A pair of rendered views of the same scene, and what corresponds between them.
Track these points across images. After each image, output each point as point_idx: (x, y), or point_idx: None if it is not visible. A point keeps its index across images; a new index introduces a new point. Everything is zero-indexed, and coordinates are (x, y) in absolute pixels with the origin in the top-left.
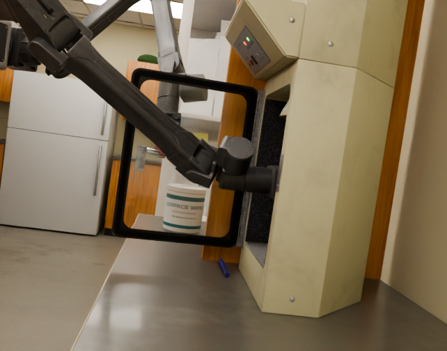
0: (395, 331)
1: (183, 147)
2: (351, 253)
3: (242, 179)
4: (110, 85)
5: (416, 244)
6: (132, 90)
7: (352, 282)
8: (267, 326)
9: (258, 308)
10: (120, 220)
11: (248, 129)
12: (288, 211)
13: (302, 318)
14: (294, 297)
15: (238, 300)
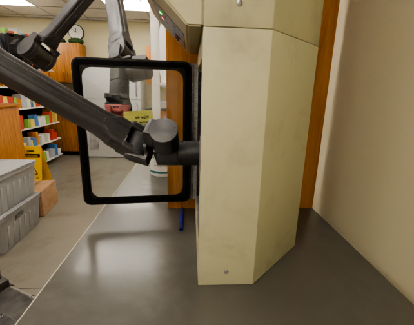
0: (327, 293)
1: (113, 133)
2: (282, 215)
3: (175, 156)
4: (19, 82)
5: (342, 183)
6: (48, 84)
7: (285, 236)
8: (197, 313)
9: (197, 279)
10: (88, 192)
11: (187, 102)
12: (212, 194)
13: (236, 288)
14: (227, 270)
15: (180, 267)
